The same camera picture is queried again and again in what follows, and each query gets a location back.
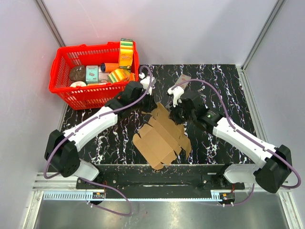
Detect red plastic shopping basket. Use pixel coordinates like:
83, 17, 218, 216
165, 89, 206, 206
49, 42, 127, 110

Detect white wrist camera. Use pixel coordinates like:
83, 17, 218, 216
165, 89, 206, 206
139, 73, 156, 95
167, 86, 184, 107

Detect lying yellow green sponge pack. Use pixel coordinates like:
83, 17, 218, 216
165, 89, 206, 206
108, 68, 131, 83

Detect orange cylinder can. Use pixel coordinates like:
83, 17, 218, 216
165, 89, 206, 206
101, 62, 119, 73

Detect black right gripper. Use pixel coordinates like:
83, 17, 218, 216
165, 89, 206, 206
169, 98, 195, 126

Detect orange snack packet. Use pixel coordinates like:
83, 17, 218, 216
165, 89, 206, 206
128, 73, 135, 81

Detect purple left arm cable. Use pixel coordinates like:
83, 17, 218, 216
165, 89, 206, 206
43, 66, 133, 217

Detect pink white flat box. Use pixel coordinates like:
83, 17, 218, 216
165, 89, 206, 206
98, 67, 109, 83

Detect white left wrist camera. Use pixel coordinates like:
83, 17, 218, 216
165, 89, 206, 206
139, 73, 156, 95

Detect brown cardboard box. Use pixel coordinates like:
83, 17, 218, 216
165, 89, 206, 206
132, 102, 192, 170

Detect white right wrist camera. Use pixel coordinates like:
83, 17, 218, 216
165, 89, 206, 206
167, 86, 184, 107

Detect grey card box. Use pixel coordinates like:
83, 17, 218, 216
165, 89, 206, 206
176, 74, 191, 84

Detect teal small box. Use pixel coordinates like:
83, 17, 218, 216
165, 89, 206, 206
85, 65, 99, 84

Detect brown round bread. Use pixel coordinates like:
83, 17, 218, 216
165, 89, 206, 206
69, 65, 86, 82

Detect tall yellow green sponge pack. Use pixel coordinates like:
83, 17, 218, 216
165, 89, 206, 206
119, 38, 134, 70

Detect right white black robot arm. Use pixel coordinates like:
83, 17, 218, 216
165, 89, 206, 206
167, 86, 292, 193

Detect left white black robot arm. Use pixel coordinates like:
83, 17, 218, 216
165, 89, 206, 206
44, 78, 157, 189

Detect white round tape roll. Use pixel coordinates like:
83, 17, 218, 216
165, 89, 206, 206
70, 81, 87, 88

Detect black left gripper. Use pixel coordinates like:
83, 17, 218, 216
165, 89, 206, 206
132, 89, 158, 114

